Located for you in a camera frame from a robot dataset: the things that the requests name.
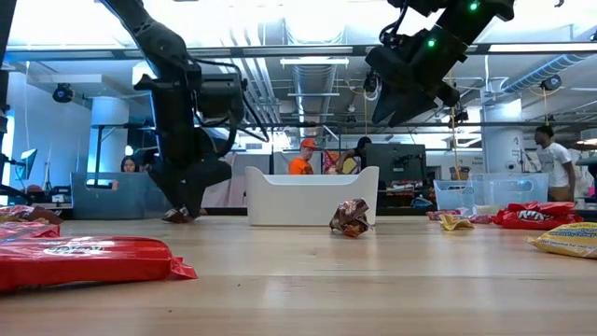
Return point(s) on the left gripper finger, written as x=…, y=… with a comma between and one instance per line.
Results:
x=172, y=182
x=203, y=175

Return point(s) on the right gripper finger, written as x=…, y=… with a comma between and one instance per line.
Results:
x=415, y=107
x=384, y=105

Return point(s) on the brown Snickers candy bar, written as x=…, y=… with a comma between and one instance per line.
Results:
x=177, y=216
x=35, y=214
x=350, y=219

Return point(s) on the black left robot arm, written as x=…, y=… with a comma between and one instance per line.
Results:
x=158, y=42

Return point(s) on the small pinkish candy wrapper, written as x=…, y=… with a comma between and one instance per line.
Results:
x=436, y=215

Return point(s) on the red KitKat candy bar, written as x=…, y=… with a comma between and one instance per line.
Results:
x=84, y=261
x=28, y=230

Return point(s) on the yellow candy packet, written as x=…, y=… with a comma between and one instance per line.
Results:
x=569, y=240
x=454, y=223
x=7, y=219

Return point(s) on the red candy packet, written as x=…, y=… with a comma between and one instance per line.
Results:
x=541, y=206
x=480, y=219
x=536, y=220

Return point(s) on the black metal rack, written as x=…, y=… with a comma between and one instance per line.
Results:
x=135, y=135

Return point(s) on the person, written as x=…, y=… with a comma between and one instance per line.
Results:
x=555, y=163
x=356, y=151
x=301, y=163
x=129, y=164

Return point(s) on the dark grey plastic bin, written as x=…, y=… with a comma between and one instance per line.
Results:
x=116, y=200

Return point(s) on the black background monitor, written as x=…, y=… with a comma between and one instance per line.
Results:
x=396, y=163

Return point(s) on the white round column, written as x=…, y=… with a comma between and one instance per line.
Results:
x=503, y=140
x=109, y=135

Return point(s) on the long ceiling light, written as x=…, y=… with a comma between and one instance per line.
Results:
x=313, y=61

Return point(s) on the grey overhead beam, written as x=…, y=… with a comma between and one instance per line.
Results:
x=298, y=50

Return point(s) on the white plastic bin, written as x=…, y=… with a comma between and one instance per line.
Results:
x=303, y=200

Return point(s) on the clear plastic bin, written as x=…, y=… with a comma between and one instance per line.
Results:
x=503, y=191

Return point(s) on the black round ceiling device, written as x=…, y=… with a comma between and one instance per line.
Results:
x=63, y=93
x=551, y=82

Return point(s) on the small tilted desk monitor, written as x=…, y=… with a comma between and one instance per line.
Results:
x=29, y=161

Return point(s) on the black table frame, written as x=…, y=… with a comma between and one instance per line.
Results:
x=219, y=211

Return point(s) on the silver ceiling duct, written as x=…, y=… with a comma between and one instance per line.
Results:
x=545, y=70
x=315, y=88

